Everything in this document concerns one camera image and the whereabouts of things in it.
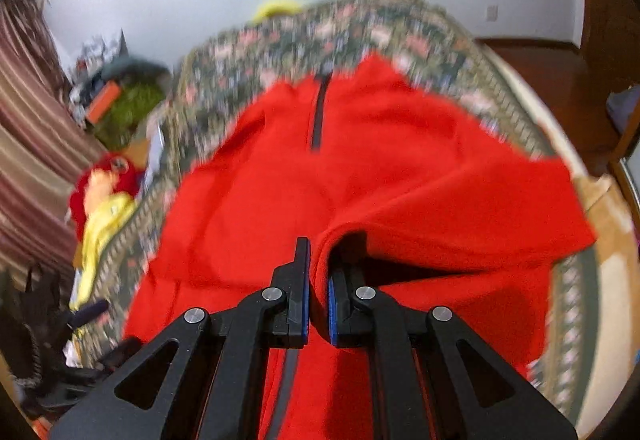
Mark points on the floral bed blanket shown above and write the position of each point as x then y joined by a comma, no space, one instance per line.
310,35

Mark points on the striped curtain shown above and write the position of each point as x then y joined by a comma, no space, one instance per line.
30,120

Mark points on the red fleece pullover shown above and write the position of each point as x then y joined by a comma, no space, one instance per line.
375,180

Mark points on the orange box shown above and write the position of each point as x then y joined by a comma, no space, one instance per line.
102,103

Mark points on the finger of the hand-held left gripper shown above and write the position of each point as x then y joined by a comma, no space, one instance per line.
90,312
120,352

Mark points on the white paper sheet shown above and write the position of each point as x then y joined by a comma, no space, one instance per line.
155,155

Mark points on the white wall outlet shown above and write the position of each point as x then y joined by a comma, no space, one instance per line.
493,13

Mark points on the wooden chair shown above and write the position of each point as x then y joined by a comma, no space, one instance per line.
625,145

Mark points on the red and yellow plush toy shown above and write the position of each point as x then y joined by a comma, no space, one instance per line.
100,190

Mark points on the dark grey cushion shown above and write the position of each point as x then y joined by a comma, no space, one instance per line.
135,68

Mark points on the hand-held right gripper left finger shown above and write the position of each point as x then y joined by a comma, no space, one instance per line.
302,302

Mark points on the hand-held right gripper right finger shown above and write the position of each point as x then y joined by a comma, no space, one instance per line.
331,315

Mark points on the pale purple cloth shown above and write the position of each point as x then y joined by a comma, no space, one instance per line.
625,108

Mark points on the grey storage box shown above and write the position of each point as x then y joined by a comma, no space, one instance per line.
631,185

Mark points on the yellow cloth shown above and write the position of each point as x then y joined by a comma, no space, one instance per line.
277,8

